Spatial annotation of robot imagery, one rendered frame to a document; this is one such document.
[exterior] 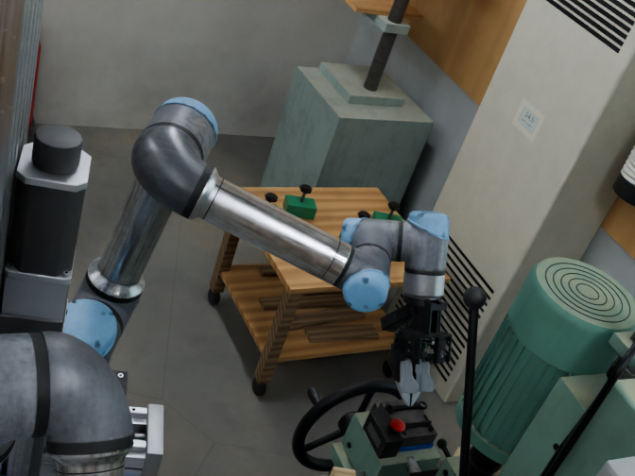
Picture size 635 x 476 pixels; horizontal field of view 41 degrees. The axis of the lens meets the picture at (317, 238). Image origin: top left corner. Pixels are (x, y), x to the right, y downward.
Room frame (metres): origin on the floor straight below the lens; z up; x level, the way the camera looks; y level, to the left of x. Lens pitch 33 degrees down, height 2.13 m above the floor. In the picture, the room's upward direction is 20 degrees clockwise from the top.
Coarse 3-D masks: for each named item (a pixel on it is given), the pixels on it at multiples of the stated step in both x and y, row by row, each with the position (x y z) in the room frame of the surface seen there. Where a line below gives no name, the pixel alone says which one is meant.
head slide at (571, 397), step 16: (560, 384) 0.98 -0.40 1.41; (576, 384) 0.98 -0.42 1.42; (592, 384) 0.99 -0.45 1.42; (560, 400) 0.97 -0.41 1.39; (576, 400) 0.95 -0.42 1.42; (592, 400) 0.96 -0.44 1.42; (544, 416) 0.97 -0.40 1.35; (560, 416) 0.95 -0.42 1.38; (576, 416) 0.94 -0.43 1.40; (528, 432) 0.98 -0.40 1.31; (544, 432) 0.96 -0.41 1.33; (560, 432) 0.94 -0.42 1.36; (528, 448) 0.97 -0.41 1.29; (544, 448) 0.95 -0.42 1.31; (512, 464) 0.97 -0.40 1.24; (528, 464) 0.95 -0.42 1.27; (544, 464) 0.94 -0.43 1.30
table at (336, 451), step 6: (336, 444) 1.25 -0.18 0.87; (342, 444) 1.26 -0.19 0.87; (330, 450) 1.25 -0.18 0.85; (336, 450) 1.23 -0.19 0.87; (342, 450) 1.24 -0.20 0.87; (336, 456) 1.23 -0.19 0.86; (342, 456) 1.23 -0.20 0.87; (348, 456) 1.23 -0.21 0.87; (336, 462) 1.22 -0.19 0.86; (342, 462) 1.21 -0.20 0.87; (348, 462) 1.22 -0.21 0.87; (438, 462) 1.27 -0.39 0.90; (360, 474) 1.17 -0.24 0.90
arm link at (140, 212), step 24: (168, 120) 1.24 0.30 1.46; (192, 120) 1.27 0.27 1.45; (144, 192) 1.25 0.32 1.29; (120, 216) 1.27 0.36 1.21; (144, 216) 1.25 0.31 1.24; (168, 216) 1.29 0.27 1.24; (120, 240) 1.25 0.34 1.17; (144, 240) 1.26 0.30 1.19; (96, 264) 1.28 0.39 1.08; (120, 264) 1.25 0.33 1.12; (144, 264) 1.28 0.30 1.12; (96, 288) 1.24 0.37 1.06; (120, 288) 1.25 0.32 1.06; (120, 312) 1.24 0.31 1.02
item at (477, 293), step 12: (468, 288) 1.08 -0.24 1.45; (480, 288) 1.08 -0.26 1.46; (468, 300) 1.06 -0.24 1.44; (480, 300) 1.06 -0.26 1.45; (468, 336) 1.04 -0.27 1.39; (468, 348) 1.03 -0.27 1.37; (468, 360) 1.02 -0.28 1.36; (468, 372) 1.01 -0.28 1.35; (468, 384) 1.01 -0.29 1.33; (468, 396) 1.00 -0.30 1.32; (468, 408) 0.99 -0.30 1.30; (468, 420) 0.98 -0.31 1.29; (468, 432) 0.97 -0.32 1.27; (468, 444) 0.97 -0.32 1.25; (468, 456) 0.96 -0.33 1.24; (468, 468) 0.95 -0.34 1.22
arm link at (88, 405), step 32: (64, 352) 0.65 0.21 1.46; (96, 352) 0.69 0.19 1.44; (64, 384) 0.63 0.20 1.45; (96, 384) 0.65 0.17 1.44; (64, 416) 0.61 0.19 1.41; (96, 416) 0.63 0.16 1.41; (128, 416) 0.66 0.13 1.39; (64, 448) 0.60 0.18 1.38; (96, 448) 0.61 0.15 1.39; (128, 448) 0.66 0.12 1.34
